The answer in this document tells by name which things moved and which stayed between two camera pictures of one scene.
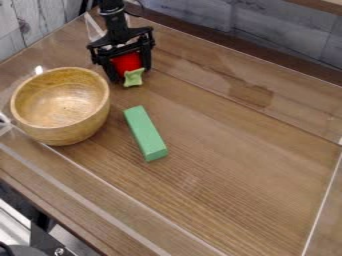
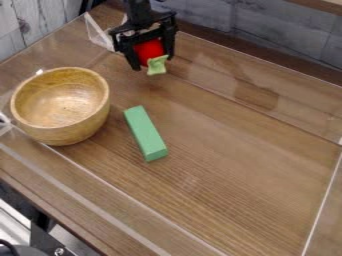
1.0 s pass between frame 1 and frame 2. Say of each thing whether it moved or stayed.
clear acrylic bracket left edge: stayed
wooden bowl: stayed
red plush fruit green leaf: moved
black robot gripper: moved
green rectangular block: stayed
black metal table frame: stayed
